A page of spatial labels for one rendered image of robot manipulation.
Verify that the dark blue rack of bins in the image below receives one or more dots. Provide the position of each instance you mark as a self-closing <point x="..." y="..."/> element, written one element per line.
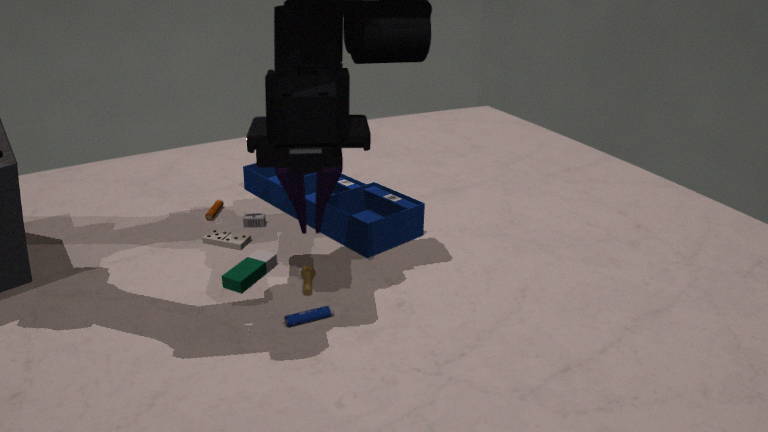
<point x="366" y="218"/>

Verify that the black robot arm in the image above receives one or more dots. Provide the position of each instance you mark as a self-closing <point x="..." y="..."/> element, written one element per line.
<point x="307" y="116"/>

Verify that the brass hex bolt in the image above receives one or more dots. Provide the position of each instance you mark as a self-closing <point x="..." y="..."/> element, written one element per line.
<point x="308" y="274"/>

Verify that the dark blue cylinder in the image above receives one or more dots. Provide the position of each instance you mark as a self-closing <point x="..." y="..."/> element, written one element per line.
<point x="308" y="316"/>

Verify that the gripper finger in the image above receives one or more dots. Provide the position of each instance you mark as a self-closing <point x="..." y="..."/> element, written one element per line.
<point x="326" y="182"/>
<point x="292" y="185"/>

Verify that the orange cylinder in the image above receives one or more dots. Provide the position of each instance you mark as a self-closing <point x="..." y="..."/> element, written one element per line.
<point x="214" y="209"/>

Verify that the white domino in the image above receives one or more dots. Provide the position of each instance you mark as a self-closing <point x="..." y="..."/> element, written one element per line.
<point x="226" y="239"/>

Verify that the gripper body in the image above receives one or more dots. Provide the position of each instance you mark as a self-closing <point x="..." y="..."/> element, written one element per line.
<point x="268" y="156"/>

